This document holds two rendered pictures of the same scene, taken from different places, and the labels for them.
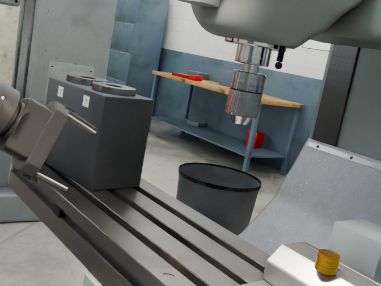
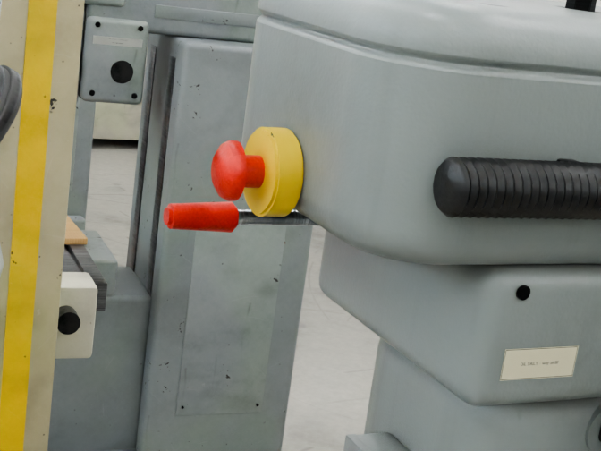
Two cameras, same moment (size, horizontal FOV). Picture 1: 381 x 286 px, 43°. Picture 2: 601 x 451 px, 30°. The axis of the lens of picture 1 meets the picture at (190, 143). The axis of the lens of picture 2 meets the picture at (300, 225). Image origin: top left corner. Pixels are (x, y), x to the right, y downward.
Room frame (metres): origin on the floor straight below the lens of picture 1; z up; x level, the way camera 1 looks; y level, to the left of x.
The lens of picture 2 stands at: (-0.17, -0.06, 1.92)
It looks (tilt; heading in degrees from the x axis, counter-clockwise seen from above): 15 degrees down; 12
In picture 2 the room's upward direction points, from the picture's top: 8 degrees clockwise
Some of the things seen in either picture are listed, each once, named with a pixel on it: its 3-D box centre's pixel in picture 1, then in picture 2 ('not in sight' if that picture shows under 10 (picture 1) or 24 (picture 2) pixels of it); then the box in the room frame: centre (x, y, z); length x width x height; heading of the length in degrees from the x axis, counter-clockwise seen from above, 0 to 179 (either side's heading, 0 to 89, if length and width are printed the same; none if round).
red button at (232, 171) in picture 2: not in sight; (239, 171); (0.53, 0.13, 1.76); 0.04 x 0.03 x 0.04; 39
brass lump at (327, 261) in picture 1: (327, 261); not in sight; (0.46, -0.16, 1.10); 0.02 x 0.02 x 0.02
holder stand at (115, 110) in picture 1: (93, 127); not in sight; (1.02, 0.21, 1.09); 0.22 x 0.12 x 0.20; 46
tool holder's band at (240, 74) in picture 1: (249, 75); not in sight; (0.69, -0.06, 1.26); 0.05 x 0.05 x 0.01
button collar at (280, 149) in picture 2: not in sight; (271, 172); (0.54, 0.12, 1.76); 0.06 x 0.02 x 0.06; 39
